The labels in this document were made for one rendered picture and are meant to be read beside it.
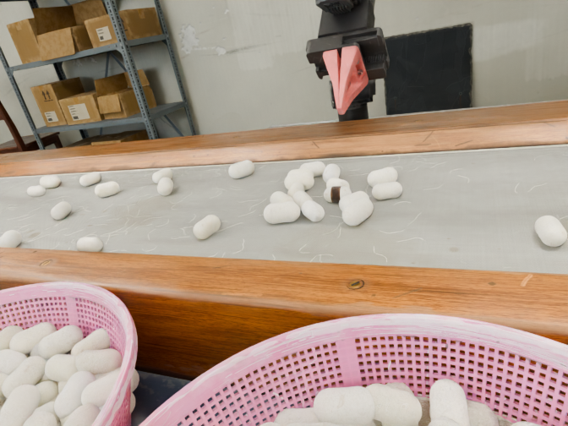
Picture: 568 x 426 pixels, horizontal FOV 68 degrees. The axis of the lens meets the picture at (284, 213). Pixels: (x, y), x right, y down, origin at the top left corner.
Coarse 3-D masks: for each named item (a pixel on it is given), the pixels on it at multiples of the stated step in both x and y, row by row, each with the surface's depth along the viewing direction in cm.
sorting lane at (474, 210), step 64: (0, 192) 80; (64, 192) 71; (128, 192) 64; (192, 192) 59; (256, 192) 54; (320, 192) 50; (448, 192) 44; (512, 192) 41; (256, 256) 39; (320, 256) 37; (384, 256) 35; (448, 256) 33; (512, 256) 32
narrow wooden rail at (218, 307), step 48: (0, 288) 40; (144, 288) 33; (192, 288) 31; (240, 288) 30; (288, 288) 29; (336, 288) 28; (384, 288) 27; (432, 288) 26; (480, 288) 25; (528, 288) 24; (144, 336) 35; (192, 336) 33; (240, 336) 31; (384, 336) 26
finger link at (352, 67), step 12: (312, 48) 56; (324, 48) 55; (336, 48) 54; (348, 48) 53; (312, 60) 57; (348, 60) 53; (360, 60) 55; (348, 72) 53; (360, 72) 56; (348, 84) 54; (360, 84) 57; (348, 96) 55
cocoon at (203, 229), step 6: (210, 216) 45; (216, 216) 45; (198, 222) 44; (204, 222) 44; (210, 222) 44; (216, 222) 45; (198, 228) 43; (204, 228) 43; (210, 228) 44; (216, 228) 45; (198, 234) 43; (204, 234) 43; (210, 234) 44
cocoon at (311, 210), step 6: (306, 204) 43; (312, 204) 43; (318, 204) 43; (306, 210) 43; (312, 210) 42; (318, 210) 42; (324, 210) 43; (306, 216) 43; (312, 216) 42; (318, 216) 42
